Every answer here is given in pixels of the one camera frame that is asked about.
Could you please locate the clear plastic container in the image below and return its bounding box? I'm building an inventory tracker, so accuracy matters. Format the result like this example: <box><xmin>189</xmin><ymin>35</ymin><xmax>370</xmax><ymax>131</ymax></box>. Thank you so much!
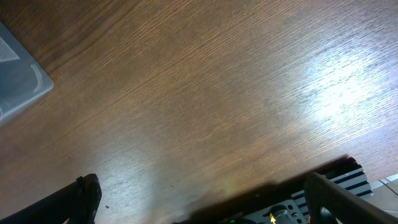
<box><xmin>1</xmin><ymin>24</ymin><xmax>53</xmax><ymax>125</ymax></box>

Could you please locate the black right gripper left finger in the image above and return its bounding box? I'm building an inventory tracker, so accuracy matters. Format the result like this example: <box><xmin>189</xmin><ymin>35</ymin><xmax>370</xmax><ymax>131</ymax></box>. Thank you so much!
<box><xmin>1</xmin><ymin>174</ymin><xmax>102</xmax><ymax>224</ymax></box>

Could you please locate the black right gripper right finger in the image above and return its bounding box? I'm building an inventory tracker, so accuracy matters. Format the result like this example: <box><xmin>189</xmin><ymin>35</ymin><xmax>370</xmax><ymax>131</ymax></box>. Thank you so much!
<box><xmin>304</xmin><ymin>173</ymin><xmax>397</xmax><ymax>224</ymax></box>

